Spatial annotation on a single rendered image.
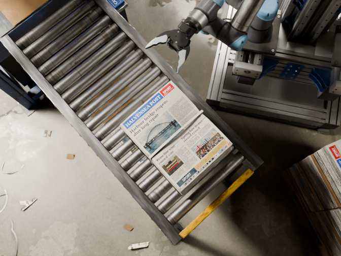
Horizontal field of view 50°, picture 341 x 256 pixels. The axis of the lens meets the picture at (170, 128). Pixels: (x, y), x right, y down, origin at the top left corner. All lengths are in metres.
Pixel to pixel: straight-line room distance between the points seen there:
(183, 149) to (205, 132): 0.11
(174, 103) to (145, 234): 1.19
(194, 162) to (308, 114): 1.18
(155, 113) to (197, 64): 1.26
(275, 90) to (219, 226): 0.95
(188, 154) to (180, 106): 0.20
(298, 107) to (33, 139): 1.80
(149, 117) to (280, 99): 1.18
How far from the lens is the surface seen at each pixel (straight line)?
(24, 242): 2.68
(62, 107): 1.85
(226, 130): 1.74
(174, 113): 1.51
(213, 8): 1.47
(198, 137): 1.48
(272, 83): 2.51
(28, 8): 2.15
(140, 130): 1.50
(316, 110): 2.52
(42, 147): 2.71
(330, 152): 1.81
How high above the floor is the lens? 2.47
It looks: 75 degrees down
